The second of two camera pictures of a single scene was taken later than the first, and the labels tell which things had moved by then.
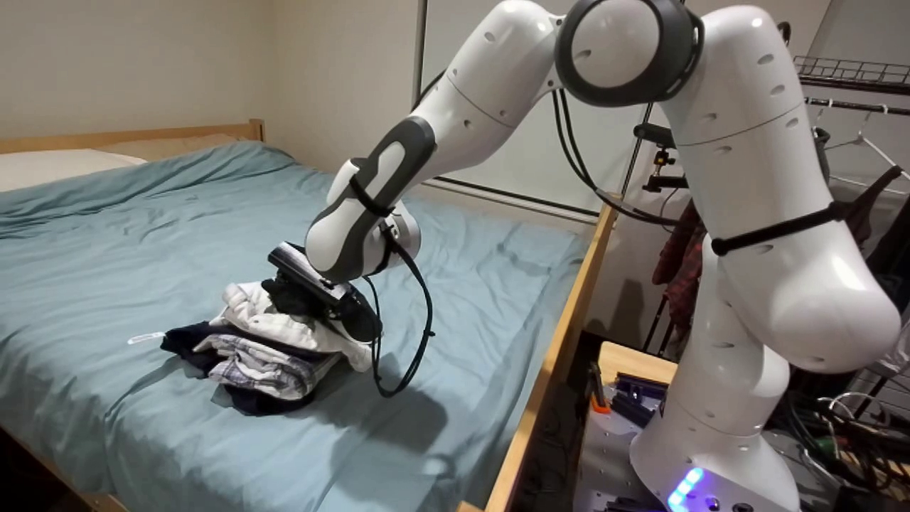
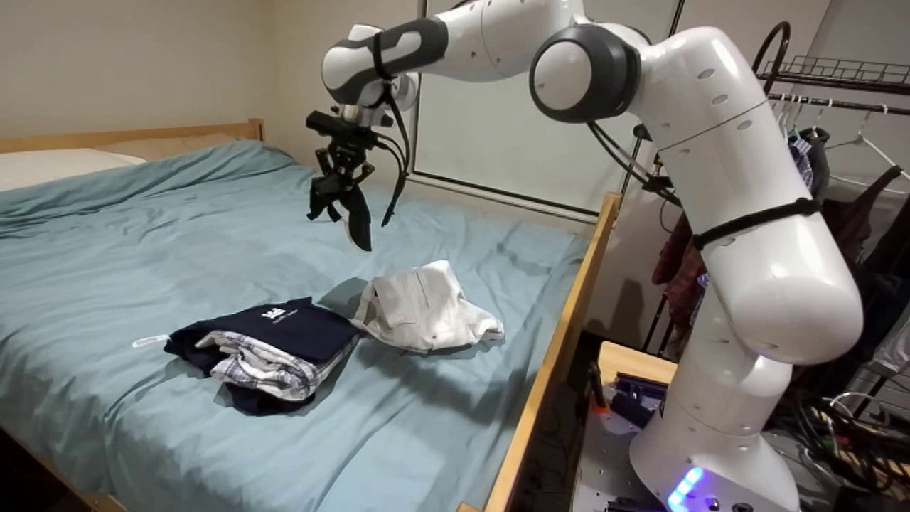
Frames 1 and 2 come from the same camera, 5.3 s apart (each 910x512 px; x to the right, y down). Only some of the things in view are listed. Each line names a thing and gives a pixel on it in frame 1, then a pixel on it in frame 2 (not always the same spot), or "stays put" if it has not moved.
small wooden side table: [619, 361] stays put
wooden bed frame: [28, 483] stays put
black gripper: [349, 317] -> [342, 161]
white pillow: [22, 170] stays put
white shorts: [247, 305] -> [423, 308]
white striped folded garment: [265, 369] stays put
